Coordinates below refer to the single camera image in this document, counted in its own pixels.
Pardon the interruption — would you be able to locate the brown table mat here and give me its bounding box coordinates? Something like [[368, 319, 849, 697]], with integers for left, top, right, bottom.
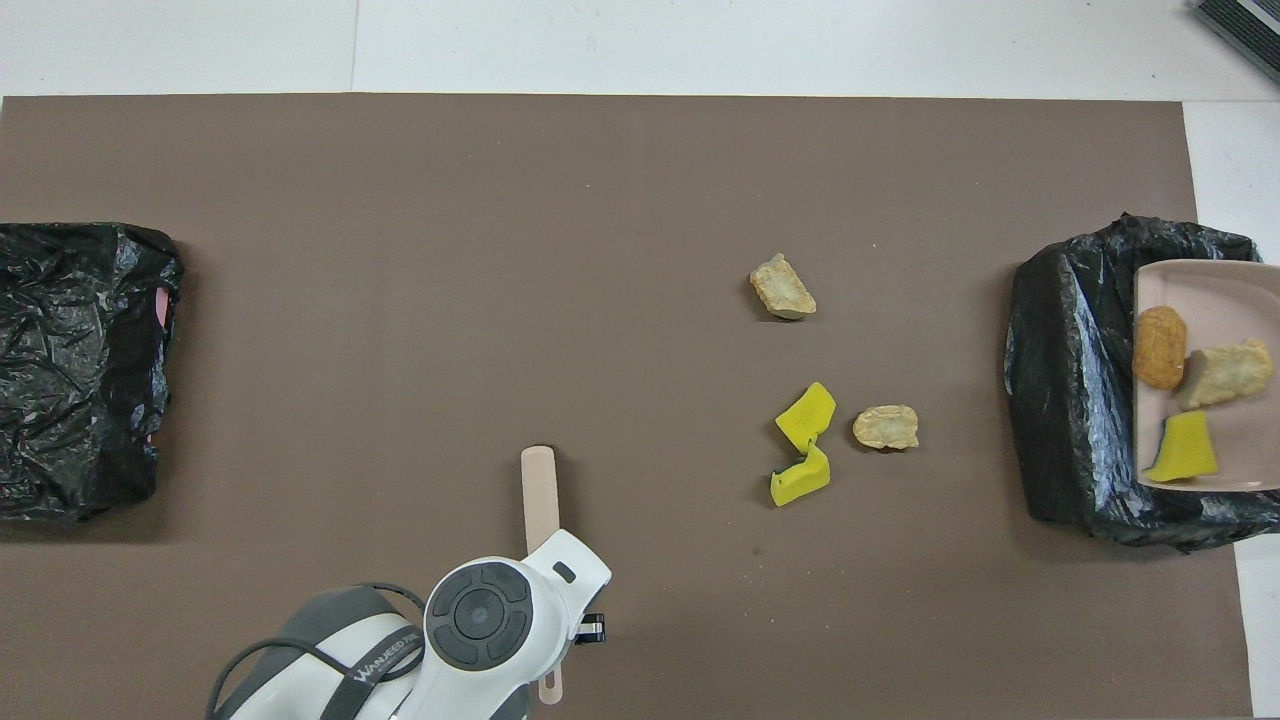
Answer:
[[0, 95, 1257, 720]]

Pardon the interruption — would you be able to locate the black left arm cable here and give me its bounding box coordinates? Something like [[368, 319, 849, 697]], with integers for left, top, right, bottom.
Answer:
[[205, 582, 431, 720]]

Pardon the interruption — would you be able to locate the pale beige sponge chunk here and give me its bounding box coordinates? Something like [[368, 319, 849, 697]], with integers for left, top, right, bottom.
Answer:
[[1177, 338, 1276, 411]]

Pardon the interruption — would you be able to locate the yellow sponge wedge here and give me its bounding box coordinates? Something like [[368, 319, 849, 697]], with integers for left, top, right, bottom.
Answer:
[[1143, 410, 1220, 483]]

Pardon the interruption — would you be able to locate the beige plastic dustpan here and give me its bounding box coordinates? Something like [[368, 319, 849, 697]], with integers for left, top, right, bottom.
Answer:
[[1133, 260, 1280, 493]]

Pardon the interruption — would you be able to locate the dark grey ribbed object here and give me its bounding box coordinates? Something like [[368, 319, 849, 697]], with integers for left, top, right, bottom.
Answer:
[[1195, 0, 1280, 76]]

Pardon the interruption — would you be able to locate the orange-brown sponge lump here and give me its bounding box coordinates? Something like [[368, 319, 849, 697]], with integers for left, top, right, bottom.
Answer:
[[1133, 306, 1189, 391]]

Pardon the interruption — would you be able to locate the yellow sponge with green edge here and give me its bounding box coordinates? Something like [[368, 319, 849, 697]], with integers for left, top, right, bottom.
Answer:
[[770, 440, 831, 507]]

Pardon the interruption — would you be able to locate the large beige sponge chunk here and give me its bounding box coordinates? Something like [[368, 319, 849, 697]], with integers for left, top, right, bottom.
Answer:
[[750, 253, 817, 321]]

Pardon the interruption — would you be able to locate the beige hand brush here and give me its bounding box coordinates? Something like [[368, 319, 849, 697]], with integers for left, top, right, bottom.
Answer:
[[521, 446, 566, 706]]

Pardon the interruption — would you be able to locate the round beige foam piece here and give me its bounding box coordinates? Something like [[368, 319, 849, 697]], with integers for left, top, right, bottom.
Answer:
[[853, 405, 920, 451]]

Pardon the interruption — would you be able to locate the curved yellow sponge piece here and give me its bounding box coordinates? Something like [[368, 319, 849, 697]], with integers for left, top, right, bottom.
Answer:
[[775, 381, 837, 451]]

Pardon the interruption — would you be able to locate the black bag-lined bin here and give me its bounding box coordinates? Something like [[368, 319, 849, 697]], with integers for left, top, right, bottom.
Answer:
[[0, 222, 184, 523], [1005, 212, 1280, 553]]

